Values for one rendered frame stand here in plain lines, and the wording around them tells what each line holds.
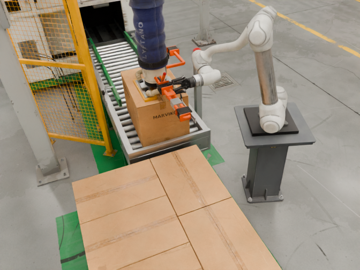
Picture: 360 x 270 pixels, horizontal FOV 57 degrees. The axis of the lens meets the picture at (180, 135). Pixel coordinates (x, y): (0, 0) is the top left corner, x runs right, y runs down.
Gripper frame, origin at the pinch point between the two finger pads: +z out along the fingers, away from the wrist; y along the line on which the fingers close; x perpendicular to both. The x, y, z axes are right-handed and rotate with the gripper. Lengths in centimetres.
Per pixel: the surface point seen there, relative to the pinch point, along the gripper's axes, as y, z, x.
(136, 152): 48, 30, -1
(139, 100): 12.8, 17.9, 13.8
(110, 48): 54, 4, 210
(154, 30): -36.6, -0.6, 16.4
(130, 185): 53, 43, -27
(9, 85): 4, 106, 70
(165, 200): 54, 24, -49
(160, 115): 24.6, 5.6, 5.2
